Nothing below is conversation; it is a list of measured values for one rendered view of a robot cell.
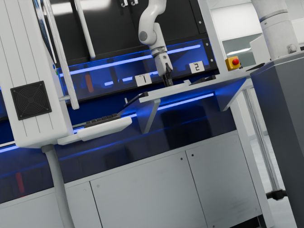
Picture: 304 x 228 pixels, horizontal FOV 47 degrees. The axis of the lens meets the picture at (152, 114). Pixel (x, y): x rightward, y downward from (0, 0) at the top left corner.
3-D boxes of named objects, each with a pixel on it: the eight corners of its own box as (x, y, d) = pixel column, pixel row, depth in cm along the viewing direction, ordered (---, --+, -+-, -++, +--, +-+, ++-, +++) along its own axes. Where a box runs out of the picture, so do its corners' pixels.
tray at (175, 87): (125, 111, 194) (123, 105, 195) (166, 101, 203) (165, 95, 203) (140, 101, 162) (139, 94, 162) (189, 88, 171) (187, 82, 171)
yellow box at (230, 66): (225, 72, 215) (221, 61, 216) (235, 69, 218) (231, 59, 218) (231, 68, 208) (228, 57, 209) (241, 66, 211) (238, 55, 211)
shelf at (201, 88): (117, 117, 193) (116, 114, 193) (224, 89, 215) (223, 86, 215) (140, 102, 147) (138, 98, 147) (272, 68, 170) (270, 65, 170)
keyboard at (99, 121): (86, 134, 164) (85, 129, 164) (115, 125, 167) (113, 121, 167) (84, 128, 125) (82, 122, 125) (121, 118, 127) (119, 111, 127)
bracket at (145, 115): (142, 134, 187) (135, 111, 188) (147, 133, 188) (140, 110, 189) (162, 128, 155) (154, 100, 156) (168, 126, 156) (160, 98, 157)
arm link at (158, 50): (168, 45, 173) (170, 50, 173) (163, 50, 182) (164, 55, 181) (153, 48, 171) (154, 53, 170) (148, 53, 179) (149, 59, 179)
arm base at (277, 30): (320, 48, 138) (306, 4, 139) (276, 60, 136) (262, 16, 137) (296, 59, 157) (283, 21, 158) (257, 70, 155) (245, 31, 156)
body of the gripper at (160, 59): (169, 48, 173) (175, 69, 172) (163, 54, 182) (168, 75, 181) (155, 51, 170) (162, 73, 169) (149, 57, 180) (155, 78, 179)
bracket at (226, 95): (220, 111, 203) (214, 90, 204) (225, 110, 204) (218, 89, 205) (253, 102, 171) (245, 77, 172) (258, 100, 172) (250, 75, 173)
